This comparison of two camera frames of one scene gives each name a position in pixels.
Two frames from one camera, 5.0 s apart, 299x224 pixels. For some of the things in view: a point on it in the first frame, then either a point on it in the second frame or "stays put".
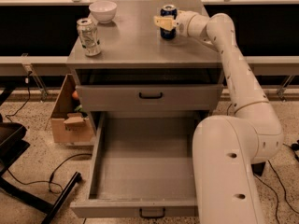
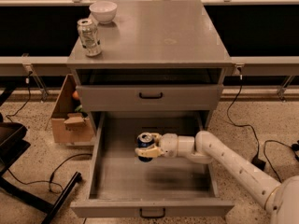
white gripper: x=186 y=22 → x=168 y=145
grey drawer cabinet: x=141 y=80 stays put
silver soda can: x=89 y=36 stays put
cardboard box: x=68 y=121 stays put
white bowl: x=103 y=11 stays put
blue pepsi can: x=168 y=10 → x=145 y=140
